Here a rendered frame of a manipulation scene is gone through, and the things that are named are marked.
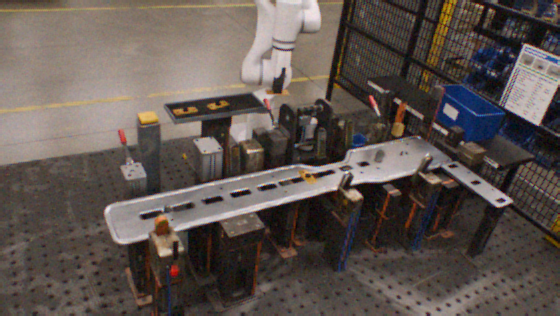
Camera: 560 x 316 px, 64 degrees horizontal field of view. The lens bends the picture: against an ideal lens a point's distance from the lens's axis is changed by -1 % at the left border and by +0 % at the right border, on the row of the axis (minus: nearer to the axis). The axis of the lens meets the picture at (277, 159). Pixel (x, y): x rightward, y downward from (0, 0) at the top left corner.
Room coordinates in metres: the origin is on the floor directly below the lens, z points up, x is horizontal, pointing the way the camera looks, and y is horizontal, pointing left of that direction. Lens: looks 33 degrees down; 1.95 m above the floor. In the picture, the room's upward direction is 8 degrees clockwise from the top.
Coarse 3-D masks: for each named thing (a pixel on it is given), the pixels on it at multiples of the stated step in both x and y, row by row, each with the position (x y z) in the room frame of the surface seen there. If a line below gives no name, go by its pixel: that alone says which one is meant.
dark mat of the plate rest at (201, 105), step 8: (232, 96) 1.63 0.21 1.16; (240, 96) 1.64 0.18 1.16; (248, 96) 1.65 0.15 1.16; (176, 104) 1.50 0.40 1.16; (184, 104) 1.51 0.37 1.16; (192, 104) 1.52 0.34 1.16; (200, 104) 1.53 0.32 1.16; (208, 104) 1.54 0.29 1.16; (232, 104) 1.56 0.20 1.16; (240, 104) 1.57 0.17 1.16; (248, 104) 1.58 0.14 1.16; (256, 104) 1.59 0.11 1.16; (200, 112) 1.46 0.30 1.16; (208, 112) 1.47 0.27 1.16; (216, 112) 1.48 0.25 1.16
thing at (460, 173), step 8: (448, 168) 1.57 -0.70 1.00; (456, 168) 1.58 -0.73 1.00; (464, 168) 1.59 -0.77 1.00; (456, 176) 1.52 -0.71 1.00; (464, 176) 1.53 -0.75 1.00; (472, 176) 1.54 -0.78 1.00; (464, 184) 1.48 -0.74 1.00; (472, 184) 1.48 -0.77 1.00; (480, 184) 1.48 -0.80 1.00; (488, 184) 1.49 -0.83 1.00; (472, 192) 1.44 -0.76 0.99; (480, 192) 1.43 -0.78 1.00; (488, 192) 1.44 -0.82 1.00; (496, 192) 1.44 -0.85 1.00; (488, 200) 1.38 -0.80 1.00; (512, 200) 1.40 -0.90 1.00
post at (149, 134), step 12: (144, 132) 1.34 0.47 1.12; (156, 132) 1.37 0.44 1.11; (144, 144) 1.34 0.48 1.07; (156, 144) 1.37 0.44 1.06; (144, 156) 1.35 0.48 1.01; (156, 156) 1.37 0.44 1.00; (144, 168) 1.35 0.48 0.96; (156, 168) 1.37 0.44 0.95; (156, 180) 1.37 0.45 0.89; (156, 192) 1.37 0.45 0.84; (156, 216) 1.36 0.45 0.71
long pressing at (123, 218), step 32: (352, 160) 1.53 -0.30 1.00; (384, 160) 1.57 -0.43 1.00; (416, 160) 1.60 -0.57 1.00; (448, 160) 1.64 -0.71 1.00; (192, 192) 1.19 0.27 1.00; (224, 192) 1.22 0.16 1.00; (256, 192) 1.24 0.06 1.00; (288, 192) 1.27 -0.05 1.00; (320, 192) 1.30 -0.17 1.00; (128, 224) 1.00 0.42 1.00; (192, 224) 1.04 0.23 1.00
